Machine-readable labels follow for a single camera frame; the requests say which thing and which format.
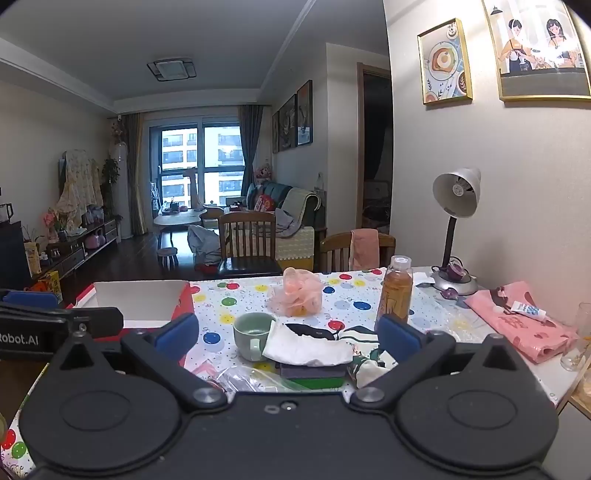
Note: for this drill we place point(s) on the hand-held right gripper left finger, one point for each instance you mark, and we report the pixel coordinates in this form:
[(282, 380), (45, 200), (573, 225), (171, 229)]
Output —
[(178, 333)]

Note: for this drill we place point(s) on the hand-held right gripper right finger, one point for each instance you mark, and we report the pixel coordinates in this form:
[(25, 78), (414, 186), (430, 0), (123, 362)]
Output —
[(398, 338)]

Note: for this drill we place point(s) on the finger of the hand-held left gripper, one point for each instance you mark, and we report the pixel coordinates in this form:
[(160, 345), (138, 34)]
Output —
[(32, 299)]

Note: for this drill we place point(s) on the white and green printed cloth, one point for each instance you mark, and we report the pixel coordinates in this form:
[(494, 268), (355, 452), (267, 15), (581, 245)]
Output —
[(367, 364)]

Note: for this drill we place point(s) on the red and white box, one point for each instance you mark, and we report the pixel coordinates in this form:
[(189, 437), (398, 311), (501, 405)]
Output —
[(138, 300)]

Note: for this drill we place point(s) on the clear plastic bag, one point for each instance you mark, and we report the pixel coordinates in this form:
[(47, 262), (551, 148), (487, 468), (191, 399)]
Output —
[(249, 381)]

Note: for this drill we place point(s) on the white paper towel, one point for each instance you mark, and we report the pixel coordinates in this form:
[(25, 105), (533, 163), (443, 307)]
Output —
[(309, 350)]

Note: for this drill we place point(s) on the yellow box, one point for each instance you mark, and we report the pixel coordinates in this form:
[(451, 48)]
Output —
[(54, 284)]

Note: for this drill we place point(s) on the yellow paper bag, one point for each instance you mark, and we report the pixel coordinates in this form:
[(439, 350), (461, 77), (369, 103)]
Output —
[(32, 258)]

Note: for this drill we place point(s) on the tea bottle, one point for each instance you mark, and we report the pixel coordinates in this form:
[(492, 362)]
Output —
[(395, 295)]

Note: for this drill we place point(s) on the black cabinet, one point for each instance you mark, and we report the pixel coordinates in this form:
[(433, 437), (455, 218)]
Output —
[(11, 258)]

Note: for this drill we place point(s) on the low media cabinet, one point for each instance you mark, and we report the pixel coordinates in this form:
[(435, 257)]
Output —
[(78, 256)]

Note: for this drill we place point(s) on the red basin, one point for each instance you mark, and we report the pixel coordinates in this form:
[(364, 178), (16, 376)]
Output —
[(205, 267)]

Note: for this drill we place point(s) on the green cup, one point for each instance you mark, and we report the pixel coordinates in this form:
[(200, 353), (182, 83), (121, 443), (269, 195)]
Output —
[(249, 337)]

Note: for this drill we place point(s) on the small wooden stool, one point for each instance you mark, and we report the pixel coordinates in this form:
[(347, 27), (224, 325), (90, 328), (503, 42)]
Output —
[(167, 254)]

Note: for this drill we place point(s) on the pink flowers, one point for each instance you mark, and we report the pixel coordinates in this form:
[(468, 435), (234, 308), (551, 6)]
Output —
[(50, 220)]

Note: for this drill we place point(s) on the pink pot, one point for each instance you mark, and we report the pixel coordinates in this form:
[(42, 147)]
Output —
[(94, 241)]

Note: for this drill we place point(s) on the small purple cup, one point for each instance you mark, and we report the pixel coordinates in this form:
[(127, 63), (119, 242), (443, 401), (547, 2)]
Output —
[(455, 270)]

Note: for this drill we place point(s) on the grey and green sponge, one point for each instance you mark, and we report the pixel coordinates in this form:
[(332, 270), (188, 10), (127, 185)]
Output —
[(314, 374)]

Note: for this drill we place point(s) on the grey cloth heap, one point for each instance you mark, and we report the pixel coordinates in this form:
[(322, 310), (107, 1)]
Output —
[(203, 242)]

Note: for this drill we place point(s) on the pink towel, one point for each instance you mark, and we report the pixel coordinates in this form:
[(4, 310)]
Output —
[(364, 249)]

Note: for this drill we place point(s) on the wooden chair with black seat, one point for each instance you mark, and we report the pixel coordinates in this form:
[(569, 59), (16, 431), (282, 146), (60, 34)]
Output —
[(247, 265)]

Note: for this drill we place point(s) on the pink bath pouf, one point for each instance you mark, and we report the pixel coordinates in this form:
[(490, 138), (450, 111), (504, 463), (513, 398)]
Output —
[(295, 293)]

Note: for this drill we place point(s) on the coffee table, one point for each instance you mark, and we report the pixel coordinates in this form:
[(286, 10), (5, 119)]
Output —
[(180, 218)]

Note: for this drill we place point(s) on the printed blanket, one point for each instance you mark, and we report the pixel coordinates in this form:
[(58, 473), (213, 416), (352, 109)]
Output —
[(78, 189)]

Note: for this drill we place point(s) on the pink plastic bag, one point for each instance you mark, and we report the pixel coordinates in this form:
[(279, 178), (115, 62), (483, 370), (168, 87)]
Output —
[(526, 334)]

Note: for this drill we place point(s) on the white ointment tube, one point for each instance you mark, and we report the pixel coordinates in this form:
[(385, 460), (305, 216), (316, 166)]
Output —
[(526, 310)]

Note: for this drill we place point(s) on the white standing air conditioner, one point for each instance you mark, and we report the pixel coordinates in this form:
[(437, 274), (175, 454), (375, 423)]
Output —
[(121, 189)]

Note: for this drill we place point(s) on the green houseplant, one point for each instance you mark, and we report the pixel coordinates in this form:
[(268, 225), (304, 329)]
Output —
[(110, 173)]

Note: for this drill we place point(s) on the sofa with cream cover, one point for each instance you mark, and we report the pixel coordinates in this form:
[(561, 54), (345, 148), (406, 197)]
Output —
[(295, 230)]

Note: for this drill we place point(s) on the white desk lamp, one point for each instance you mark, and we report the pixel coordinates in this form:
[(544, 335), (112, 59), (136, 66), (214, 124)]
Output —
[(455, 194)]

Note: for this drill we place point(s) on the red cushion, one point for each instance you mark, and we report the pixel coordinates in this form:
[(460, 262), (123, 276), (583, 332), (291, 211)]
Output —
[(265, 203)]

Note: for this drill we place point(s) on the brown curtain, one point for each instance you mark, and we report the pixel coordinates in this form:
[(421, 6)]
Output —
[(136, 175)]

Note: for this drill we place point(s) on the drinking glass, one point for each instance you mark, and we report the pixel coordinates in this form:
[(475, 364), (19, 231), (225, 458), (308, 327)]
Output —
[(575, 353)]

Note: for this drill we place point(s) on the doorway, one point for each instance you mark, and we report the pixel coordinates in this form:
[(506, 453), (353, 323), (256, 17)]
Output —
[(376, 161)]

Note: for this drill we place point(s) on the window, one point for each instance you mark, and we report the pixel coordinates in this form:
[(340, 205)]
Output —
[(203, 157)]

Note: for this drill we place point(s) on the pink plush toy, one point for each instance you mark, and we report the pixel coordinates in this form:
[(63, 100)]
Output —
[(262, 173)]

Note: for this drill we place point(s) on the grey curtain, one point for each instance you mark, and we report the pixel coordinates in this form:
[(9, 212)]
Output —
[(251, 143)]

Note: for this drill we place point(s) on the ceiling light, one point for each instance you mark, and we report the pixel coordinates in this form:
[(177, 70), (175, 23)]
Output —
[(171, 69)]

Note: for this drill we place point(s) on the framed food picture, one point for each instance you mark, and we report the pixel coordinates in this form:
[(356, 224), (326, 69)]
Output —
[(444, 62)]

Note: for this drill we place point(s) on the framed picture with figures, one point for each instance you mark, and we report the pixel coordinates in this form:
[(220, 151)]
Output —
[(538, 48)]

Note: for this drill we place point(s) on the dark framed wall picture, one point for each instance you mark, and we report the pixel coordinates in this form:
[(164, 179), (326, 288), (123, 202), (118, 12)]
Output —
[(287, 122), (304, 113), (275, 131)]

